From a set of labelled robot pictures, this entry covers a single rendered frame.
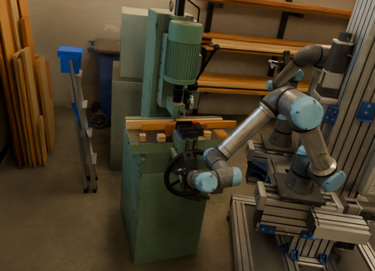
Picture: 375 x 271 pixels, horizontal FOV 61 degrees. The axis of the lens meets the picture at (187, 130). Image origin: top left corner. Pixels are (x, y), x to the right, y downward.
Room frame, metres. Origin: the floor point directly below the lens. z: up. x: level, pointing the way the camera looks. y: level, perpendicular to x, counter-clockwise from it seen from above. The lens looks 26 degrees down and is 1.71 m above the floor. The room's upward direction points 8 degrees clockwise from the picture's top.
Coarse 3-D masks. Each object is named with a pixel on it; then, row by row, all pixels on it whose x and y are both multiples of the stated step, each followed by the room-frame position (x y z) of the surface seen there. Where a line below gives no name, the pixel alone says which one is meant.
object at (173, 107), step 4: (168, 96) 1.76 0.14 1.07; (172, 96) 1.77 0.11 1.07; (168, 100) 1.73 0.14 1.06; (168, 104) 1.72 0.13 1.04; (172, 104) 1.65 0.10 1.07; (176, 104) 1.65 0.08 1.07; (180, 104) 1.66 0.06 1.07; (184, 104) 1.67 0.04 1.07; (168, 108) 1.71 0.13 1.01; (172, 108) 1.64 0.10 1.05; (176, 108) 1.64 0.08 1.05; (180, 108) 1.65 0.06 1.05; (184, 108) 1.66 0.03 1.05; (172, 112) 1.64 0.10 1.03; (176, 112) 1.64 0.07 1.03; (172, 116) 1.64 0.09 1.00; (176, 116) 1.64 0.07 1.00; (180, 116) 1.65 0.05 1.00
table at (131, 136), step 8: (208, 128) 1.77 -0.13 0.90; (216, 128) 1.78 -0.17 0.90; (128, 136) 1.52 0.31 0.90; (136, 136) 1.53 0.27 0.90; (152, 136) 1.56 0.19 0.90; (216, 136) 1.67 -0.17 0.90; (128, 144) 1.50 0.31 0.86; (136, 144) 1.44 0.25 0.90; (144, 144) 1.46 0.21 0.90; (152, 144) 1.48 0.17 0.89; (160, 144) 1.49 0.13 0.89; (168, 144) 1.51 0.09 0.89; (208, 144) 1.60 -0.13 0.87; (216, 144) 1.62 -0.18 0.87; (136, 152) 1.44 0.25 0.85; (144, 152) 1.46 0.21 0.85; (152, 152) 1.48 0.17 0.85; (160, 152) 1.50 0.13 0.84
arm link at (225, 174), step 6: (216, 162) 1.13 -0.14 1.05; (222, 162) 1.13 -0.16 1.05; (216, 168) 1.10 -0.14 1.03; (222, 168) 1.08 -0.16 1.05; (228, 168) 1.08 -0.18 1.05; (234, 168) 1.09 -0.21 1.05; (222, 174) 1.05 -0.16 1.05; (228, 174) 1.05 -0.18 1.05; (234, 174) 1.06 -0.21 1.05; (240, 174) 1.07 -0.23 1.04; (222, 180) 1.03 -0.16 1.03; (228, 180) 1.04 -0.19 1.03; (234, 180) 1.05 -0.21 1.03; (240, 180) 1.06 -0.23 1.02; (222, 186) 1.03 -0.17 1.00; (228, 186) 1.05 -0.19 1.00
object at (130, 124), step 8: (128, 120) 1.61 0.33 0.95; (136, 120) 1.62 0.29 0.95; (144, 120) 1.64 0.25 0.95; (152, 120) 1.66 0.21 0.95; (160, 120) 1.67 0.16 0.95; (168, 120) 1.69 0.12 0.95; (176, 120) 1.71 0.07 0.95; (184, 120) 1.73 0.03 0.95; (192, 120) 1.75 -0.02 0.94; (200, 120) 1.77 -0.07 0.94; (208, 120) 1.79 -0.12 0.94; (216, 120) 1.81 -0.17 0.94; (128, 128) 1.60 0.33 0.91; (136, 128) 1.62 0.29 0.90
